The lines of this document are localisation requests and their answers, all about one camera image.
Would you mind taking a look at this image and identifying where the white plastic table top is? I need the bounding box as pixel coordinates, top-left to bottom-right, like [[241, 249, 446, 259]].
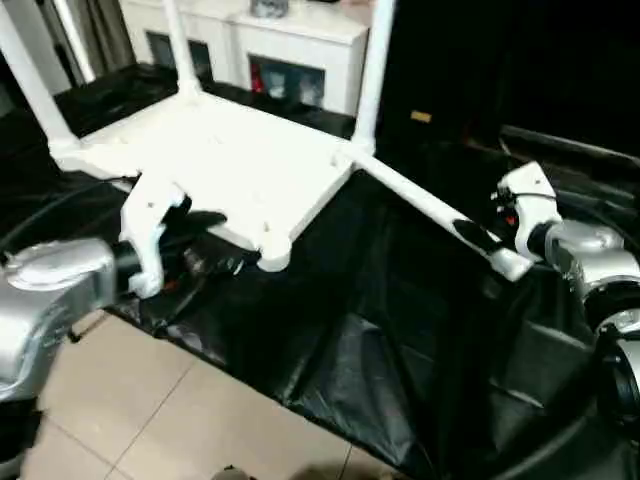
[[51, 91, 377, 275]]

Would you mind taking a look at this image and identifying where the black left camera cable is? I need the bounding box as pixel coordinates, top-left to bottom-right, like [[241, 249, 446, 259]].
[[0, 183, 127, 252]]

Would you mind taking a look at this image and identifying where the grey curtain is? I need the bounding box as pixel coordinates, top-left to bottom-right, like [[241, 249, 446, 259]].
[[36, 0, 137, 87]]

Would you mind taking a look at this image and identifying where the black table mat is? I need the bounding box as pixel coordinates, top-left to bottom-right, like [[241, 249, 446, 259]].
[[0, 62, 640, 480]]

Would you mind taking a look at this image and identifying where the black box with tan label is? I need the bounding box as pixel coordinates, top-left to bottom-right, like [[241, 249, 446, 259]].
[[378, 0, 507, 147]]

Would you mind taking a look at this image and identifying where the white plastic table leg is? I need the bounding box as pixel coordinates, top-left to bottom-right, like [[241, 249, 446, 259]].
[[356, 153, 535, 282], [351, 0, 397, 152], [161, 0, 205, 105], [0, 0, 82, 157]]

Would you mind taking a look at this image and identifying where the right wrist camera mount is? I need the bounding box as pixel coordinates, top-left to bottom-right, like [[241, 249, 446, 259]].
[[491, 160, 558, 262]]

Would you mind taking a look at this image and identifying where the dark long bar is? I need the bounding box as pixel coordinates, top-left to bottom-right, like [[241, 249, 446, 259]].
[[498, 123, 640, 167]]

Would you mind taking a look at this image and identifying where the dark bundle on cabinet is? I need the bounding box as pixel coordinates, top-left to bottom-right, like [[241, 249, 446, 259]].
[[250, 0, 290, 17]]

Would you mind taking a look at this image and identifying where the white glass-door cabinet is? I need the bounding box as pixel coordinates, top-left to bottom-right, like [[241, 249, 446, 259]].
[[118, 0, 372, 117]]

